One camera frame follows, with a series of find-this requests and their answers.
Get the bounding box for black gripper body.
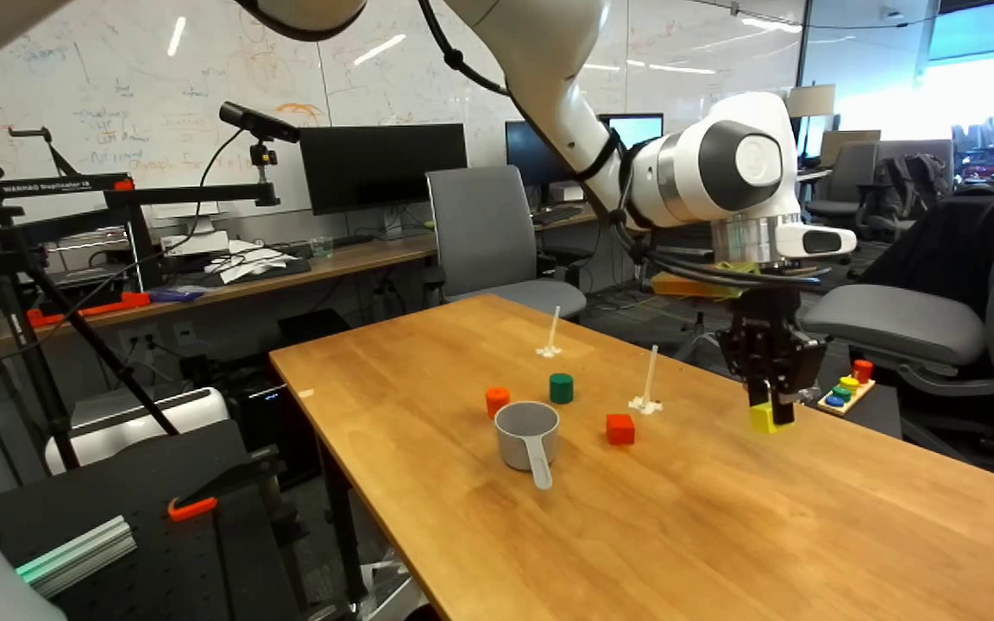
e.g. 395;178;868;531
716;286;823;396

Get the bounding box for yellow cube block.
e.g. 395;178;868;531
749;404;777;434

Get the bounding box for orange cube block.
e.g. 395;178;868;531
605;414;634;445

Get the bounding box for green cylinder block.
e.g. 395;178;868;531
547;372;575;404

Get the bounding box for grey measuring cup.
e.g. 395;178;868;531
493;399;559;488

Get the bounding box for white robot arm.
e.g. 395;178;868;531
416;0;859;429

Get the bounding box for colourful toy block set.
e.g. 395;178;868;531
819;357;873;414

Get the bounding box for white peg stand near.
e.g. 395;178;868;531
628;345;664;416

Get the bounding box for white peg stand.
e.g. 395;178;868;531
628;345;664;416
535;306;561;357

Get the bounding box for grey office chair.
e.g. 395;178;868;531
802;196;994;458

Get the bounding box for white peg stand far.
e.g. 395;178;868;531
535;306;561;357

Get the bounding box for orange cylinder block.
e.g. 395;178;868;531
483;386;509;416

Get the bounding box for grey chair behind table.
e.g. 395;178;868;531
428;165;585;317

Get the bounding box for black monitor on desk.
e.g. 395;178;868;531
300;123;467;212

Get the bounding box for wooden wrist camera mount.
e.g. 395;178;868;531
644;258;844;302

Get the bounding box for black camera tripod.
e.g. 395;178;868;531
0;123;284;496

